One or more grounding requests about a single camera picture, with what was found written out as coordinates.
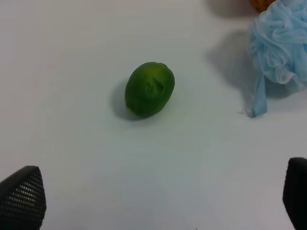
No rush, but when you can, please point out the green lemon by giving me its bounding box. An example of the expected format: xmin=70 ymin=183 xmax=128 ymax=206
xmin=124 ymin=62 xmax=175 ymax=118

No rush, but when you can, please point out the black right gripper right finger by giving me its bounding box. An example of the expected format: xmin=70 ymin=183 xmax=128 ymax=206
xmin=283 ymin=157 xmax=307 ymax=230

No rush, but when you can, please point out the orange woven basket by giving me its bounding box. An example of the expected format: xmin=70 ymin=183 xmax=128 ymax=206
xmin=250 ymin=0 xmax=275 ymax=13

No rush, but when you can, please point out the blue mesh bath sponge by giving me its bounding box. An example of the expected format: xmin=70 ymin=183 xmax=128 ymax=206
xmin=247 ymin=0 xmax=307 ymax=117

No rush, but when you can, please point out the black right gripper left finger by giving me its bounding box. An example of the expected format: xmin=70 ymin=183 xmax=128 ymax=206
xmin=0 ymin=166 xmax=47 ymax=230

